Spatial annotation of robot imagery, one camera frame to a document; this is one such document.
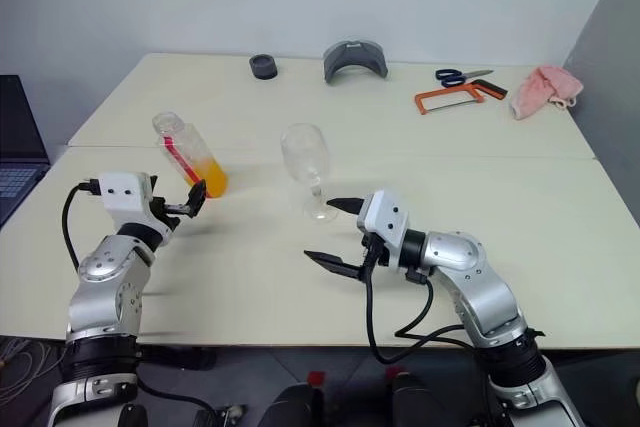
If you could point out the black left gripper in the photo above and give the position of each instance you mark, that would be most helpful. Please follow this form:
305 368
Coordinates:
162 209

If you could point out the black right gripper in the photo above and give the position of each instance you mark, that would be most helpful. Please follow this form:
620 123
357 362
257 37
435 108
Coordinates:
377 254

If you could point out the bottle with orange liquid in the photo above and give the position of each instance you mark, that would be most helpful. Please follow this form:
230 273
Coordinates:
200 162

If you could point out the clear wine glass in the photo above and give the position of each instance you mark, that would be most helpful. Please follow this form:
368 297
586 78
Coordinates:
302 152

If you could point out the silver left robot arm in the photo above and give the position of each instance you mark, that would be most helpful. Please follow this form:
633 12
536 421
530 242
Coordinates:
107 272

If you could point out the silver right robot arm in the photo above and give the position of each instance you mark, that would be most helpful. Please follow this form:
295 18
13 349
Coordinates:
475 277

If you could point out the red tag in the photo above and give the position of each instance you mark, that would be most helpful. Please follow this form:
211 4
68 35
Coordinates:
316 378

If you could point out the orange hacksaw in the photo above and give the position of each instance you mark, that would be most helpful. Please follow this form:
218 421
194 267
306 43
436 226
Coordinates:
425 101

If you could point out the dark laptop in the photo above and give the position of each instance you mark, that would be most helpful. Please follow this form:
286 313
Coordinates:
17 137

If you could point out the grey curved visor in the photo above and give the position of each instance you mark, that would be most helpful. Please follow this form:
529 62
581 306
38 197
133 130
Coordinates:
352 57

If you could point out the dark rounded shape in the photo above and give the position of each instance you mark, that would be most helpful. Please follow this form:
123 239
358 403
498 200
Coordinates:
292 407
425 402

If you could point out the pink cloth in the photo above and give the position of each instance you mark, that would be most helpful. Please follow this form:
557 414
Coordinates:
540 92

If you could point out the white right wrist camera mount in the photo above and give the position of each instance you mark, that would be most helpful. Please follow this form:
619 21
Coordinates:
385 219

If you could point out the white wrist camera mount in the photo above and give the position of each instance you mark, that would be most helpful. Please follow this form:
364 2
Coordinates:
122 197
385 219

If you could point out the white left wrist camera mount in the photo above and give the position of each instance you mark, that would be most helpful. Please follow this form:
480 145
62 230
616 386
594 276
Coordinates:
122 197

